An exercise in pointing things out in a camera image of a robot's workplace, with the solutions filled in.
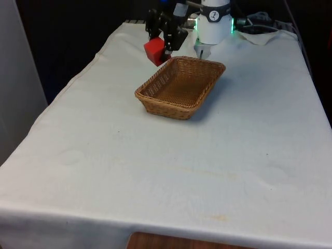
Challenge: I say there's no red cube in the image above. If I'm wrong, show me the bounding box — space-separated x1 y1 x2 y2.
143 37 166 67

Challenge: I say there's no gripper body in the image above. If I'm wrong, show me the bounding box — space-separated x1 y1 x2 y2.
155 0 175 15

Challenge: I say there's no brown wicker basket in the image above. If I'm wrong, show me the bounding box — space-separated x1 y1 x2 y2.
134 56 226 121

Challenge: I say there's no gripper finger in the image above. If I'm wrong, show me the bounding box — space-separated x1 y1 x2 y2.
160 12 188 62
145 9 164 41

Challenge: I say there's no pale grey locker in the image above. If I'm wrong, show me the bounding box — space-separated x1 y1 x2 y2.
0 0 49 167

